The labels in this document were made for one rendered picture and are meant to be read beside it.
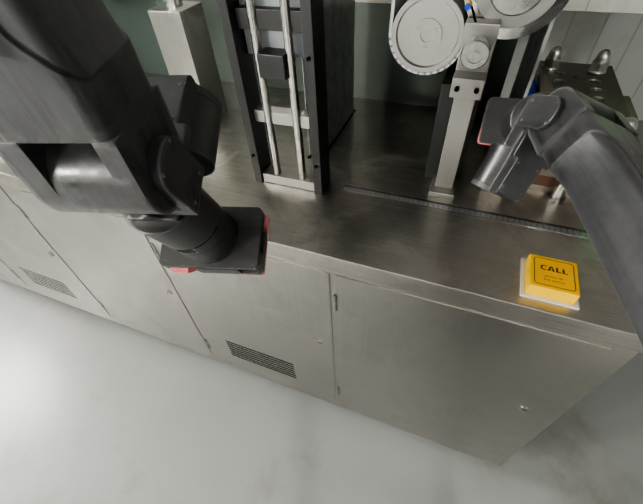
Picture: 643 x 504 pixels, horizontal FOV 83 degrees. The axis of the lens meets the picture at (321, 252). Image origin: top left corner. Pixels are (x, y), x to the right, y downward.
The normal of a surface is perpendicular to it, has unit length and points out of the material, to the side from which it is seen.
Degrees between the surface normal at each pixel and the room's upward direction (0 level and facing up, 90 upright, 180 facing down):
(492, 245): 0
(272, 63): 90
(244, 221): 30
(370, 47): 90
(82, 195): 87
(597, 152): 64
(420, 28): 90
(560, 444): 0
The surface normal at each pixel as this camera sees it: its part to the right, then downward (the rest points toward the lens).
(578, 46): -0.09, 0.73
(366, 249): -0.05, -0.68
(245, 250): -0.08, -0.23
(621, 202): -0.91, -0.33
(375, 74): -0.36, 0.69
